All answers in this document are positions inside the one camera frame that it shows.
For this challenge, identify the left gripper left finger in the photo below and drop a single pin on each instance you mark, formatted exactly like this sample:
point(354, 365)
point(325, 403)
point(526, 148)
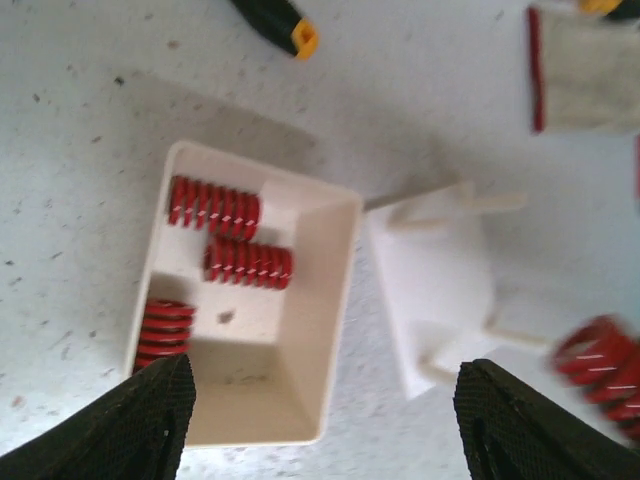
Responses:
point(137, 430)

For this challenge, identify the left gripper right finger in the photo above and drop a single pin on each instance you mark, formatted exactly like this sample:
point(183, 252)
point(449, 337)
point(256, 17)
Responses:
point(511, 431)

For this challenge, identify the red large spring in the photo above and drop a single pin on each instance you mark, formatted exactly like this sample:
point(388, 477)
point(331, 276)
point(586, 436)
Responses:
point(601, 358)

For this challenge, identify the white spring tray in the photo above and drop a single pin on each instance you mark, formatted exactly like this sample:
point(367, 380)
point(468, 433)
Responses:
point(263, 360)

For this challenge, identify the orange black screwdriver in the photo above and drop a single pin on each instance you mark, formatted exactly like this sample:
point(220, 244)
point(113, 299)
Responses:
point(280, 23)

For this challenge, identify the red spring in tray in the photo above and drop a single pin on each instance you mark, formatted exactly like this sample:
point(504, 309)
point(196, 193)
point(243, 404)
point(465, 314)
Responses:
point(165, 331)
point(217, 209)
point(250, 264)

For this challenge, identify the beige work glove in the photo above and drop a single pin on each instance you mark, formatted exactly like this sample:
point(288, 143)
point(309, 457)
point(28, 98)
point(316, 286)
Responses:
point(584, 72)

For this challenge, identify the small yellow black screwdriver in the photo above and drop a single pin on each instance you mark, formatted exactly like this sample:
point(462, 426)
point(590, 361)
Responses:
point(614, 10)

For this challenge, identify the white four-peg base plate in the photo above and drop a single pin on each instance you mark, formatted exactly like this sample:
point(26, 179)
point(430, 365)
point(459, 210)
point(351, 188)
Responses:
point(434, 270)

